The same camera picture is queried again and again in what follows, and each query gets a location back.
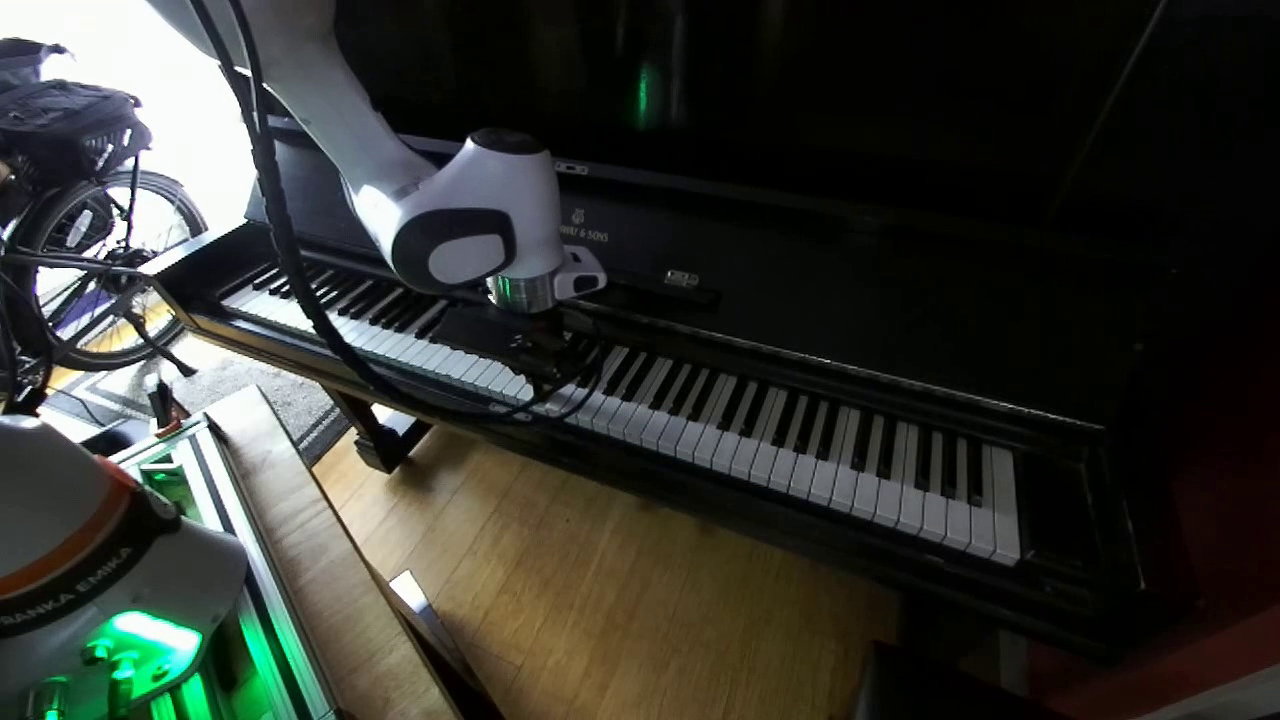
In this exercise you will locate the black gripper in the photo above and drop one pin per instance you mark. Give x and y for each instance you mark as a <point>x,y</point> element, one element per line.
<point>540,349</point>

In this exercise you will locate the white robot base with orange stripe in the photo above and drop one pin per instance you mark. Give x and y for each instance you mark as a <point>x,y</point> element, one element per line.
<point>109,593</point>

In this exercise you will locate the wooden piano bench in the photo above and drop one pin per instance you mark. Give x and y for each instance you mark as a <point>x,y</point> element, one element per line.
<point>376,640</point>

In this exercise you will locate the black upright piano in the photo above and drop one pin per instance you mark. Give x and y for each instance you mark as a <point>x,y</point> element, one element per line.
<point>908,285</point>

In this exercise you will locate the green lit metal frame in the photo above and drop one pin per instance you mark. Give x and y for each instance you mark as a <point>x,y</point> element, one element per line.
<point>257,660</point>

